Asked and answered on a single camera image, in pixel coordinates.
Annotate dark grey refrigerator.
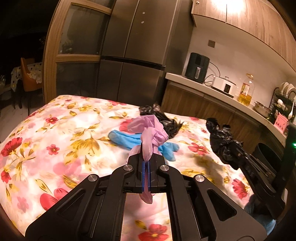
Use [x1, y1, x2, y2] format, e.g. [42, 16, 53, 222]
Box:
[97, 0, 194, 106]

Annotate wooden glass sliding door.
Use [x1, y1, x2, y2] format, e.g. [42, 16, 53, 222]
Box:
[42, 0, 115, 103]

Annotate wooden cabinets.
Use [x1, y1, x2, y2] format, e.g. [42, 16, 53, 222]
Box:
[192, 1, 295, 70]
[161, 81, 285, 158]

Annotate wooden lower cabinets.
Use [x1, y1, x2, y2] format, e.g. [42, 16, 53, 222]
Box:
[161, 81, 285, 158]

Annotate floral tablecloth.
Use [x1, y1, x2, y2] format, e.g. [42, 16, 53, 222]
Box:
[1, 95, 252, 240]

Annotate steel bowl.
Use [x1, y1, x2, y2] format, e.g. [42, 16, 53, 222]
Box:
[253, 101, 271, 118]

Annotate black plastic bag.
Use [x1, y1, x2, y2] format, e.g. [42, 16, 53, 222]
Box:
[139, 103, 183, 139]
[206, 118, 243, 170]

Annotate black trash bin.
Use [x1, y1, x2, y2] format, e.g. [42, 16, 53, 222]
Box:
[252, 143, 286, 174]

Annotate white rice cooker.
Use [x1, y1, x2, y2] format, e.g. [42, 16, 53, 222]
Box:
[211, 76, 237, 98]

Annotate black air fryer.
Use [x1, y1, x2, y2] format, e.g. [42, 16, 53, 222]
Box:
[185, 52, 210, 83]

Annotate blue glove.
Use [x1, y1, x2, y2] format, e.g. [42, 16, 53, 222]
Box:
[108, 128, 180, 161]

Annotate cooking oil bottle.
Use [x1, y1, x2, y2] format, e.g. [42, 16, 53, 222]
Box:
[238, 73, 255, 106]

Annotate purple glove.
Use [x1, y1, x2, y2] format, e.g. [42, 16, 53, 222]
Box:
[127, 115, 169, 204]

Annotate orange chair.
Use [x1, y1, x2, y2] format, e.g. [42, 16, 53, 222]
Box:
[21, 58, 42, 92]

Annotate wall socket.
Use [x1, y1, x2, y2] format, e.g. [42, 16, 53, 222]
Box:
[208, 40, 216, 48]

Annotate wooden upper cabinets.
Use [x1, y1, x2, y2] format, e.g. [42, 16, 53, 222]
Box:
[192, 1, 295, 70]

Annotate black dish rack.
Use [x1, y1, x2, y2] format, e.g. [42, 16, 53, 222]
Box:
[268, 82, 295, 123]

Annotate pink utensil holder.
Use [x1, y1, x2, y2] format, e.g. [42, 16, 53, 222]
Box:
[273, 113, 288, 133]

